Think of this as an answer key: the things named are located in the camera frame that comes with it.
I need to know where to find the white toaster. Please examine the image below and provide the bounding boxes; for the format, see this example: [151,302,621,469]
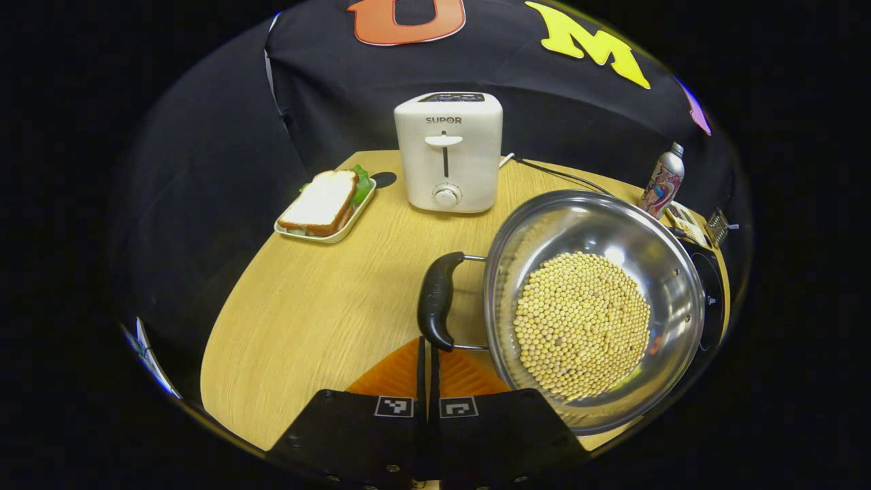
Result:
[394,92,504,214]

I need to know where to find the white rectangular plate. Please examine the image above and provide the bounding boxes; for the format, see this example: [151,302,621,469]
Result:
[274,170,378,245]

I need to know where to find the white divided spice tray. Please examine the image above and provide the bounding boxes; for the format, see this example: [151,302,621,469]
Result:
[665,201,710,247]

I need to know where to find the metal wire holder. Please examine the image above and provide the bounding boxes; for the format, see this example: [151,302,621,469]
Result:
[706,208,740,246]

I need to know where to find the black backdrop cloth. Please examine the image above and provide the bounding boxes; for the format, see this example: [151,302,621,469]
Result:
[112,0,739,402]

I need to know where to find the black power cable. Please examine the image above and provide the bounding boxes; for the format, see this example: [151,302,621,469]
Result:
[500,153,613,196]

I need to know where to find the sandwich with lettuce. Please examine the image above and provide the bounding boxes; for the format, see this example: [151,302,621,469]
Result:
[278,165,372,238]

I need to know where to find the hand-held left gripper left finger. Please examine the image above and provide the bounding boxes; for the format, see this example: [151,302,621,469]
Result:
[265,336,429,490]

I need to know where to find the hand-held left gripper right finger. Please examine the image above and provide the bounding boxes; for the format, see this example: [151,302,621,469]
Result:
[429,344,593,490]

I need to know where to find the pile of soybeans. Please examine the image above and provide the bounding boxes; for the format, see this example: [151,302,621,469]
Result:
[512,251,652,402]

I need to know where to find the silver printed bottle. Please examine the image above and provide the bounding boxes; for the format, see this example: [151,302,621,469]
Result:
[638,142,686,219]

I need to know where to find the black induction cooktop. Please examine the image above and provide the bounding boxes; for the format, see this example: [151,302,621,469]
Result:
[674,228,726,355]

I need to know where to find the stainless steel pot black handles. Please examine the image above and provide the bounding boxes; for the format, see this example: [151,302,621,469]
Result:
[416,189,708,436]

